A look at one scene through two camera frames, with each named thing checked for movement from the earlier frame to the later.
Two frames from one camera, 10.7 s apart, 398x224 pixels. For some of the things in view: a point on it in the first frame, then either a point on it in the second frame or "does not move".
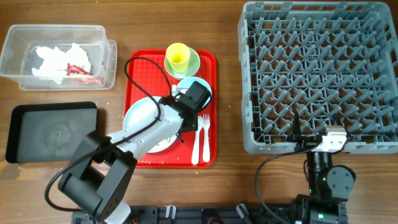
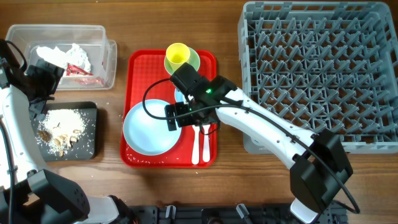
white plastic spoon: [194, 158] does not move
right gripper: [295, 135] -> [180, 109]
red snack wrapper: [73, 70] does not move
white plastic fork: [206, 150] does not move
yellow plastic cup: [178, 55] does not move
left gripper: [194, 124] -> [50, 75]
